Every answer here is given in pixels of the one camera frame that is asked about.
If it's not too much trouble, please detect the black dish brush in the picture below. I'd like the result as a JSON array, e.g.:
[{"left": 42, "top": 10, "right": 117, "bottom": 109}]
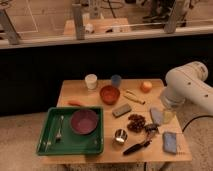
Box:
[{"left": 123, "top": 140, "right": 151, "bottom": 155}]

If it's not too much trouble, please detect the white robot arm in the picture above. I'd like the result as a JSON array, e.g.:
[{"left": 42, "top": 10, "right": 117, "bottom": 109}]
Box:
[{"left": 159, "top": 61, "right": 213, "bottom": 116}]

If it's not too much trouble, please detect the small metal cup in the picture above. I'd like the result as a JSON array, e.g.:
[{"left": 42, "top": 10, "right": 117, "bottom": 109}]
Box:
[{"left": 114, "top": 129, "right": 128, "bottom": 144}]

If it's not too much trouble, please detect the blue plastic cup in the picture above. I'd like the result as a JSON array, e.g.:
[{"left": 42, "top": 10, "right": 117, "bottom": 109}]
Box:
[{"left": 111, "top": 74, "right": 122, "bottom": 88}]

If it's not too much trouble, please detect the white paper cup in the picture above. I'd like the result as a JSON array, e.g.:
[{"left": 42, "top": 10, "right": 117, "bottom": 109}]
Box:
[{"left": 85, "top": 74, "right": 97, "bottom": 90}]

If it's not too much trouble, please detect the light blue cloth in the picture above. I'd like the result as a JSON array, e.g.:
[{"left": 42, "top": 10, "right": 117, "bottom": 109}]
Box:
[{"left": 150, "top": 107, "right": 163, "bottom": 125}]

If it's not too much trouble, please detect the brown grape cluster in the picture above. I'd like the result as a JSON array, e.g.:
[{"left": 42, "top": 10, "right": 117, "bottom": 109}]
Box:
[{"left": 127, "top": 114, "right": 146, "bottom": 133}]

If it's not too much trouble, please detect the grey sponge block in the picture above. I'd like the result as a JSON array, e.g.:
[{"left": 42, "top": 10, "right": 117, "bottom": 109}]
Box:
[{"left": 112, "top": 104, "right": 132, "bottom": 117}]

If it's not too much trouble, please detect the yellow banana toy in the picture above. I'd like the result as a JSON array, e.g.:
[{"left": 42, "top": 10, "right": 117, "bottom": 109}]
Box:
[{"left": 123, "top": 90, "right": 145, "bottom": 105}]

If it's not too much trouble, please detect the peach fruit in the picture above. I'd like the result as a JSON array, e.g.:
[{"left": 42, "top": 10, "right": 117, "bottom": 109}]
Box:
[{"left": 140, "top": 81, "right": 152, "bottom": 93}]

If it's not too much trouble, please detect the orange bowl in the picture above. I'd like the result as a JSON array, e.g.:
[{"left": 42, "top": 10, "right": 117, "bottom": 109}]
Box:
[{"left": 100, "top": 85, "right": 120, "bottom": 105}]

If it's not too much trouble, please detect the purple bowl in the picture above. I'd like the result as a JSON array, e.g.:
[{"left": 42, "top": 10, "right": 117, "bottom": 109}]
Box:
[{"left": 70, "top": 109, "right": 99, "bottom": 135}]

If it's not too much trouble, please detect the green plastic tray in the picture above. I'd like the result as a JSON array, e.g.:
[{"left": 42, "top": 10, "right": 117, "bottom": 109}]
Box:
[{"left": 37, "top": 106, "right": 104, "bottom": 156}]

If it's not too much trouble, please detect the orange carrot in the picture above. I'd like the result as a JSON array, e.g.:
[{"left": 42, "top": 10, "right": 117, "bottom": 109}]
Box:
[{"left": 67, "top": 101, "right": 82, "bottom": 106}]

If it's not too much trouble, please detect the silver fork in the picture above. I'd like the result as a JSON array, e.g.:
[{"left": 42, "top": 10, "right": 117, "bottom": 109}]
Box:
[{"left": 56, "top": 115, "right": 64, "bottom": 141}]

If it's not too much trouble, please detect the black cable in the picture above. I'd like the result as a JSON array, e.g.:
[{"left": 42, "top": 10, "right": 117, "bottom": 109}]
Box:
[{"left": 181, "top": 115, "right": 213, "bottom": 133}]

